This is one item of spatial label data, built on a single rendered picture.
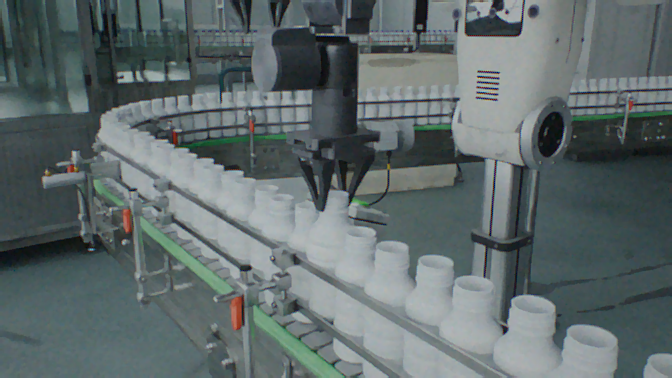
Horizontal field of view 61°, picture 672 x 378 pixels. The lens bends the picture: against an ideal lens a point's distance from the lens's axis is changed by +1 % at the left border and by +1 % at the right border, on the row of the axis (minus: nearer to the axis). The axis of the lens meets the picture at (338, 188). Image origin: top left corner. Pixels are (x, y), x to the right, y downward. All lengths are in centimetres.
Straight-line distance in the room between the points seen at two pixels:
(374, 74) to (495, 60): 359
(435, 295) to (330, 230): 17
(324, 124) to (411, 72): 426
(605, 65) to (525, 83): 555
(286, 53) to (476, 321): 33
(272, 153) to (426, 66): 292
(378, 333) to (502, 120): 68
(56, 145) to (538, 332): 344
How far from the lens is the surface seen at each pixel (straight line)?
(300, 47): 64
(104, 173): 147
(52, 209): 384
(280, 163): 226
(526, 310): 55
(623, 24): 683
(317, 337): 78
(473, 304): 55
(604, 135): 303
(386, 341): 65
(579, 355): 49
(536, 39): 118
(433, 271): 58
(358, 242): 66
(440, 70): 505
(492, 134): 124
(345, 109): 67
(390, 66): 483
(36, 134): 374
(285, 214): 80
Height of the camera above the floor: 140
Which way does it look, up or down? 16 degrees down
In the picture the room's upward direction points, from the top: straight up
